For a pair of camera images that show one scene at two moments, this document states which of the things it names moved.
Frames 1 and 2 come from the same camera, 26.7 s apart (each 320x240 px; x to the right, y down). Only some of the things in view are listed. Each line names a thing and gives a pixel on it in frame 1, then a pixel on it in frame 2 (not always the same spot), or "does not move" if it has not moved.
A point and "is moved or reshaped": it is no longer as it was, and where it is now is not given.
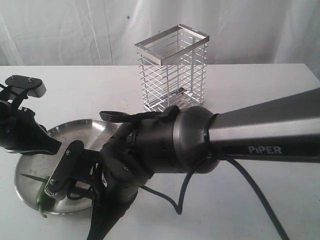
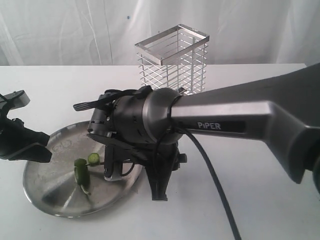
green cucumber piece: x=40 y=198 → x=82 y=174
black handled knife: x=73 y=190 is moved or reshaped
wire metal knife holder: x=173 y=65 does not move
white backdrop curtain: x=65 y=33 does not move
